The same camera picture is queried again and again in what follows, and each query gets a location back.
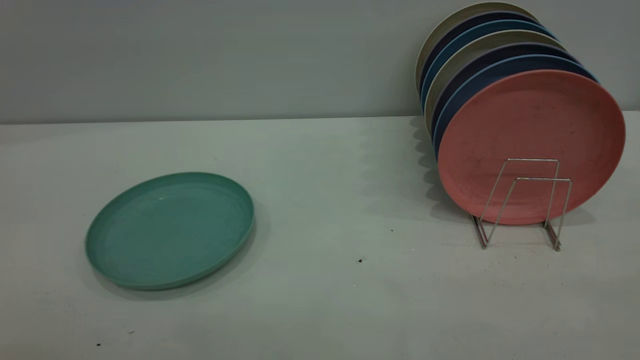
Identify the green round plate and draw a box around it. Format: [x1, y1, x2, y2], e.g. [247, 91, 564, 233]
[85, 172, 255, 291]

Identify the dark purple round plate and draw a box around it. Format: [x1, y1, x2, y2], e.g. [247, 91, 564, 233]
[429, 42, 582, 138]

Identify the metal wire plate rack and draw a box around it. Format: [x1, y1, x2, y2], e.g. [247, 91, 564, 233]
[470, 158, 573, 252]

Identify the pink round plate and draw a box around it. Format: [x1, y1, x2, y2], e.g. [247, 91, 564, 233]
[437, 69, 626, 226]

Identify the dark navy round plate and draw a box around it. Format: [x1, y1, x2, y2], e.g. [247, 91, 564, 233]
[418, 10, 540, 96]

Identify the beige round plate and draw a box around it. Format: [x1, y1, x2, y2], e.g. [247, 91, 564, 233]
[424, 29, 567, 126]
[415, 1, 539, 90]

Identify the teal blue round plate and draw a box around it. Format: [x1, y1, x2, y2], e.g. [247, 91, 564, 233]
[420, 19, 557, 112]

